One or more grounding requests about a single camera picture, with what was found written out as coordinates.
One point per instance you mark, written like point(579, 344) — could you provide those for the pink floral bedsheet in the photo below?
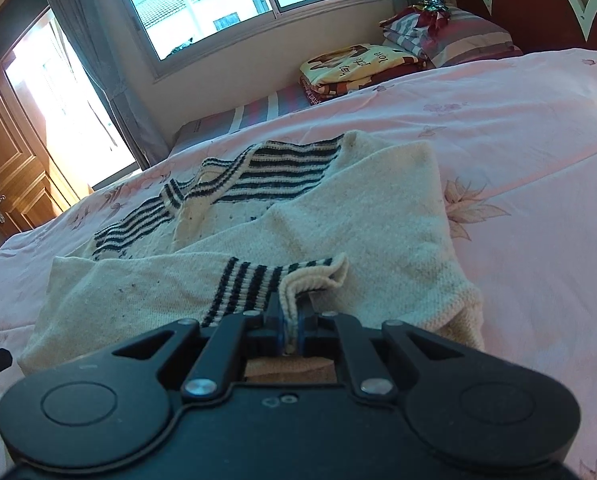
point(528, 160)

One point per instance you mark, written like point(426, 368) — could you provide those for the brown wooden door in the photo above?
point(13, 160)

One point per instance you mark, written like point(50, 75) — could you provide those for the cream black-striped knit sweater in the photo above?
point(368, 200)

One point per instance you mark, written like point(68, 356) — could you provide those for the long grey curtain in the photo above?
point(103, 60)

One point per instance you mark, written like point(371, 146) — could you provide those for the folded yellow printed blanket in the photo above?
point(348, 67)

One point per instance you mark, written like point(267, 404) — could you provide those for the striped mattress sheet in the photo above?
point(248, 115)

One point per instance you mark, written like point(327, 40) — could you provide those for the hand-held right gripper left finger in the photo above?
point(279, 331)

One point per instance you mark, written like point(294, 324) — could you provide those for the striped pillow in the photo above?
point(471, 35)

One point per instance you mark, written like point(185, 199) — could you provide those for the red cloth with shiny ornament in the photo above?
point(431, 15)

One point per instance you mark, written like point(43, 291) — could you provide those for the sliding glass window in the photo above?
point(203, 5)

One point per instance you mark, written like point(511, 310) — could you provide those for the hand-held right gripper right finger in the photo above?
point(301, 332)

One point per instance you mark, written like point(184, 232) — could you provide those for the red wooden headboard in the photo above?
point(538, 5)

